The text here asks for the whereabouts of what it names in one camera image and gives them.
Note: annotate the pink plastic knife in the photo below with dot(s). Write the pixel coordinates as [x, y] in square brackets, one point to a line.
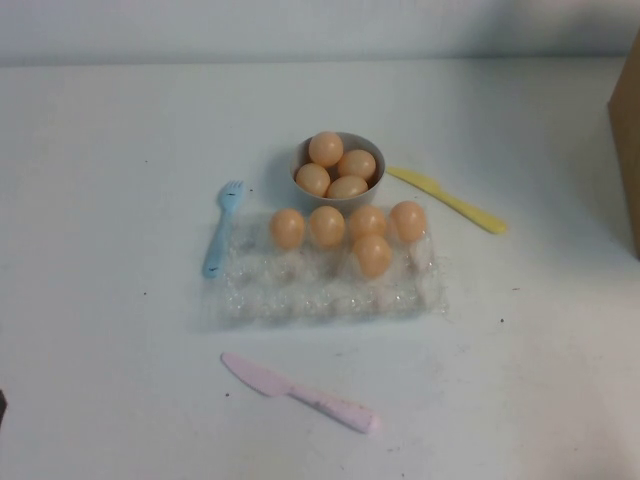
[300, 392]

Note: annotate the clear plastic egg tray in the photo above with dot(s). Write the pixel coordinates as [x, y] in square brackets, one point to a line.
[300, 295]

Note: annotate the grey round bowl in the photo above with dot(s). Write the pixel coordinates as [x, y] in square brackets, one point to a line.
[345, 204]

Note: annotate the yellow plastic knife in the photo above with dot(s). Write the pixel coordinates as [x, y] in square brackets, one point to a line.
[450, 200]

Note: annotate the brown cardboard box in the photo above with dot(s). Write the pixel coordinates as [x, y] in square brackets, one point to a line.
[627, 165]

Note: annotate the orange-brown egg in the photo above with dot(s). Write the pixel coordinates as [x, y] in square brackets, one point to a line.
[367, 220]
[347, 188]
[287, 228]
[372, 255]
[408, 221]
[326, 149]
[327, 226]
[312, 179]
[357, 165]

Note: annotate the light blue plastic fork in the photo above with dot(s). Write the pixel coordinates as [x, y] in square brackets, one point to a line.
[220, 235]

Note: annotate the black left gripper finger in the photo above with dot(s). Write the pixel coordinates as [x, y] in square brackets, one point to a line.
[2, 410]

